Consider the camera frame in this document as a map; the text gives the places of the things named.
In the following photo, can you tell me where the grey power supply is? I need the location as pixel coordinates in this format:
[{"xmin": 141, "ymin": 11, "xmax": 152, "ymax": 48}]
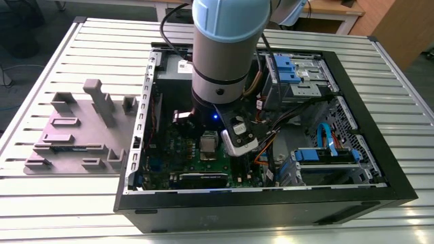
[{"xmin": 153, "ymin": 53, "xmax": 196, "ymax": 114}]

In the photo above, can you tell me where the hard disk in blue carrier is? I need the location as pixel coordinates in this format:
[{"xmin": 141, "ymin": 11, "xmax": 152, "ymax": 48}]
[{"xmin": 292, "ymin": 148, "xmax": 360, "ymax": 164}]

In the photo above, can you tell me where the blue flat wire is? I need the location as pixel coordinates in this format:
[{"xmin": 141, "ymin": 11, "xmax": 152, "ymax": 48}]
[{"xmin": 316, "ymin": 122, "xmax": 339, "ymax": 157}]

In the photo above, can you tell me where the silver CPU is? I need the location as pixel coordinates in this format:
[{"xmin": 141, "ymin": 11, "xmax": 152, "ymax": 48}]
[{"xmin": 199, "ymin": 130, "xmax": 219, "ymax": 154}]

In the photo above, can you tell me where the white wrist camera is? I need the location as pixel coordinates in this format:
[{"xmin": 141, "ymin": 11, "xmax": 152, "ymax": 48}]
[{"xmin": 213, "ymin": 106, "xmax": 263, "ymax": 157}]

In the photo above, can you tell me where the wooden cabinet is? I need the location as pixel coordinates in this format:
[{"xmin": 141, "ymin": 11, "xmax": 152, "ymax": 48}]
[{"xmin": 348, "ymin": 0, "xmax": 434, "ymax": 73}]

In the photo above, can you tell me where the wooden desk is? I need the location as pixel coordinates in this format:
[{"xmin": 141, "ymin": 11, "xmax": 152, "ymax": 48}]
[{"xmin": 294, "ymin": 0, "xmax": 367, "ymax": 35}]

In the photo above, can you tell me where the blue drive bay latch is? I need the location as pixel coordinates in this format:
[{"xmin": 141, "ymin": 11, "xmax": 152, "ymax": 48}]
[{"xmin": 272, "ymin": 54, "xmax": 302, "ymax": 84}]

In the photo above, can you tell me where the grey metal drive cage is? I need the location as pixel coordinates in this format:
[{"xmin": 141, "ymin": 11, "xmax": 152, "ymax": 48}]
[{"xmin": 269, "ymin": 52, "xmax": 340, "ymax": 110}]

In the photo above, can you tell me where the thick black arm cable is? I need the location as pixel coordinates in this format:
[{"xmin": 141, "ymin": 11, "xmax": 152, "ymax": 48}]
[{"xmin": 159, "ymin": 1, "xmax": 195, "ymax": 63}]

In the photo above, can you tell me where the black graphics card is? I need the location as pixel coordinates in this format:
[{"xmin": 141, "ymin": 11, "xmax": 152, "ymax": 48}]
[{"xmin": 176, "ymin": 172, "xmax": 229, "ymax": 189}]

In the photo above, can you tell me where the red black twisted wire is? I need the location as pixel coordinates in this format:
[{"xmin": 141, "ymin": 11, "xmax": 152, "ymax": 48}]
[{"xmin": 151, "ymin": 87, "xmax": 160, "ymax": 143}]

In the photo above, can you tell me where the grey metal disk bay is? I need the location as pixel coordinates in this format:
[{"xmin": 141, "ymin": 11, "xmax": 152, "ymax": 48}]
[{"xmin": 290, "ymin": 148, "xmax": 382, "ymax": 187}]

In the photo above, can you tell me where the grey parts rack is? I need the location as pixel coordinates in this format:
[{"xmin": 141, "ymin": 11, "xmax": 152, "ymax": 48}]
[{"xmin": 22, "ymin": 78, "xmax": 139, "ymax": 175}]

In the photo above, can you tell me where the green RAM stick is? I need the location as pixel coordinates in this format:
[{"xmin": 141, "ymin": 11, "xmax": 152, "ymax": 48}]
[{"xmin": 50, "ymin": 145, "xmax": 89, "ymax": 153}]

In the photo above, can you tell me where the black chair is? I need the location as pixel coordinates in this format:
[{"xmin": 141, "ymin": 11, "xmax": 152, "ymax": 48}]
[{"xmin": 0, "ymin": 0, "xmax": 46, "ymax": 59}]

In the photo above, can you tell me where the black sleeved cable bundle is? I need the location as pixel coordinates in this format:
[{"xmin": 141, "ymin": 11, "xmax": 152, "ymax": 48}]
[{"xmin": 260, "ymin": 96, "xmax": 339, "ymax": 153}]

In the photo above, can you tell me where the black RAM slot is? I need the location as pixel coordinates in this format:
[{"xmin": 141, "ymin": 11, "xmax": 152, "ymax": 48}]
[{"xmin": 228, "ymin": 155, "xmax": 239, "ymax": 178}]

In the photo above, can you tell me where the black PC case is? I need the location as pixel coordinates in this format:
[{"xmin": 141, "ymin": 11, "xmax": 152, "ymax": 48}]
[{"xmin": 112, "ymin": 42, "xmax": 418, "ymax": 233}]

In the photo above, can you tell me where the orange wire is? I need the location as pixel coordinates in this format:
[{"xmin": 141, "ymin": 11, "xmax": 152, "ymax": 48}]
[{"xmin": 252, "ymin": 132, "xmax": 283, "ymax": 166}]

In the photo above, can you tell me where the green motherboard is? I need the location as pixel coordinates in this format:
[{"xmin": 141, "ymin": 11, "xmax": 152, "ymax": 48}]
[{"xmin": 139, "ymin": 115, "xmax": 272, "ymax": 190}]

